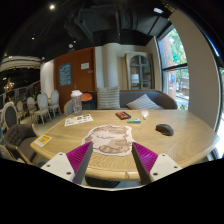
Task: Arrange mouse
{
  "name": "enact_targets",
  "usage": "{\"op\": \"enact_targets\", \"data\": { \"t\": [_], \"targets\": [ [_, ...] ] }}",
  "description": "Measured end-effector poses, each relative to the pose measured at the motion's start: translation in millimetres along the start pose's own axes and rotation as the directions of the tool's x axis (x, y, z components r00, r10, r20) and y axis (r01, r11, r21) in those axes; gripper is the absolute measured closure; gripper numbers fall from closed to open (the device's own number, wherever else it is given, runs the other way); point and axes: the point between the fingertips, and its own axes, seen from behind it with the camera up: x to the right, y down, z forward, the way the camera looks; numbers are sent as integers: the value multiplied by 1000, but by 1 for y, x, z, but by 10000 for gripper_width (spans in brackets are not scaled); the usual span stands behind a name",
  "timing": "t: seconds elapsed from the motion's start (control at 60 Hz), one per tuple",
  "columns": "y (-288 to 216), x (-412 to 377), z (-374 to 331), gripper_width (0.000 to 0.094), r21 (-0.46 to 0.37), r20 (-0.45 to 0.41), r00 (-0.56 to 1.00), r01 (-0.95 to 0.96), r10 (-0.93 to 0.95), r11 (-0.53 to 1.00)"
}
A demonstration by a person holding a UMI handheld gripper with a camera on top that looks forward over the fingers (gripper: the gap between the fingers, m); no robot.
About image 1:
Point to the grey sofa with wooden frame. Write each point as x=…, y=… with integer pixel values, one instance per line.
x=163, y=98

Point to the blue wall poster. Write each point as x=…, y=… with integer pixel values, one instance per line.
x=65, y=74

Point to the white sticker sheet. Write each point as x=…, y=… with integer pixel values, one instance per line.
x=78, y=120

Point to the yellow square card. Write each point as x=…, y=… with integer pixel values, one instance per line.
x=43, y=140

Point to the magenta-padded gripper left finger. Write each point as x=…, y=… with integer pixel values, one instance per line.
x=80, y=155

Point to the small white wall sign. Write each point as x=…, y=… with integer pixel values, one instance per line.
x=85, y=65

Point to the clear shaker bottle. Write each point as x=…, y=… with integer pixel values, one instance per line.
x=76, y=103

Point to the small white spray bottle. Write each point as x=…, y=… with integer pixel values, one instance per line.
x=144, y=114

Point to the flat-lying striped cushion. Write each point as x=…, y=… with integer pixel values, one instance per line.
x=142, y=103

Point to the black computer mouse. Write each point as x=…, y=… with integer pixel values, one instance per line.
x=164, y=129

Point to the upright striped cushion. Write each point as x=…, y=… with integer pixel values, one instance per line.
x=108, y=98

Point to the oval-back grey chair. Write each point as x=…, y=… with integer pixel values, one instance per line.
x=10, y=115

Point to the black box with orange print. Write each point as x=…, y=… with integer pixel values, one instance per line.
x=123, y=115

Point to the group of white dining chairs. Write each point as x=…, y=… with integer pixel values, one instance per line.
x=42, y=105

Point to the black bag with orange top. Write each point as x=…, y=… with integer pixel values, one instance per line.
x=88, y=101

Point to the green tissue packet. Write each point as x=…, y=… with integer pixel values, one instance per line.
x=133, y=120

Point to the cat-shaped beige mouse pad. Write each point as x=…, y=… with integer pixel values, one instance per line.
x=108, y=138

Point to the arched wooden glass cabinet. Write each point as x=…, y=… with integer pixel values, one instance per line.
x=140, y=70

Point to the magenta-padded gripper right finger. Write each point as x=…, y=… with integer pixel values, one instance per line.
x=145, y=156

